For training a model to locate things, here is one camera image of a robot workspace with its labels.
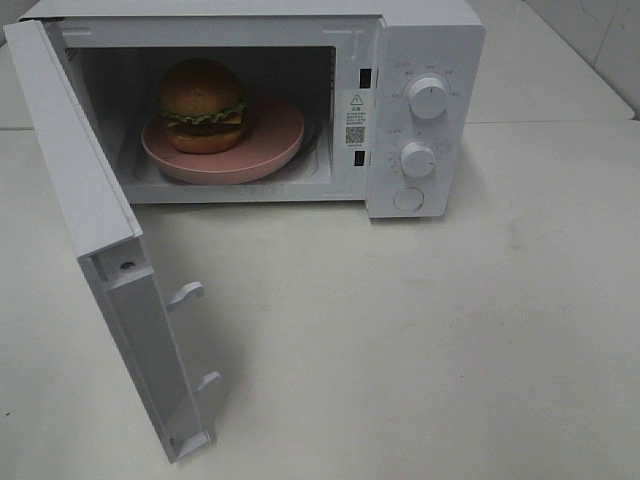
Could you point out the white microwave oven body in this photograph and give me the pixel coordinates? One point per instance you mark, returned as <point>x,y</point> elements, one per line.
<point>304,52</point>

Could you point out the white warning label sticker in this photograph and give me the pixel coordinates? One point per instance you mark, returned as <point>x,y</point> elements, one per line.
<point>356,117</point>

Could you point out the white microwave door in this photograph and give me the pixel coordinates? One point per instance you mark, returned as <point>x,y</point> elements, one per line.
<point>106,236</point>

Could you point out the pink round plate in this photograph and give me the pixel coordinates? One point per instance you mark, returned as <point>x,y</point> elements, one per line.
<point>273,137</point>

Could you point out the lower white timer knob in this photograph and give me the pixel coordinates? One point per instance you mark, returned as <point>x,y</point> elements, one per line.
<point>417,160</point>

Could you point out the upper white power knob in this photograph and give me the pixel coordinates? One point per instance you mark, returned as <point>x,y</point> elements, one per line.
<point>427,96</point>

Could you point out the round white door button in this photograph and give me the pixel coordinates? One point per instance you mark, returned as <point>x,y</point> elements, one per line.
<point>409,199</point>

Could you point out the glass microwave turntable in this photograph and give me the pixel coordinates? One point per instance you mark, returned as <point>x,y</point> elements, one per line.
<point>312,131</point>

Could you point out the burger with lettuce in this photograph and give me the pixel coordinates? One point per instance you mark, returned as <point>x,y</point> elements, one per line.
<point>203,105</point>

